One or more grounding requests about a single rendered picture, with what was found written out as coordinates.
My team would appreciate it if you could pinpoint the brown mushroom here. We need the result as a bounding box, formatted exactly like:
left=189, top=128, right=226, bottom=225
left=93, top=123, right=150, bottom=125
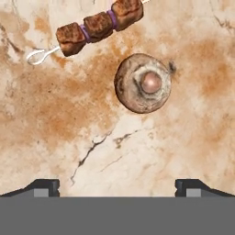
left=113, top=52, right=173, bottom=115

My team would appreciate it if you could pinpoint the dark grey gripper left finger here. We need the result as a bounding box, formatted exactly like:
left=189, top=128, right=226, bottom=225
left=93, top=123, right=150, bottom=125
left=0, top=178, right=61, bottom=198

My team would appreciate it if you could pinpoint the meat kebab skewer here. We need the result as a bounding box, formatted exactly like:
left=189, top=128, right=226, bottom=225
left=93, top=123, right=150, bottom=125
left=26, top=0, right=151, bottom=66

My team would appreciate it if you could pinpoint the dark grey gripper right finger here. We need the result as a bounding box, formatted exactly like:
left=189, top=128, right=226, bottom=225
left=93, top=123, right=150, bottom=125
left=174, top=178, right=235, bottom=198

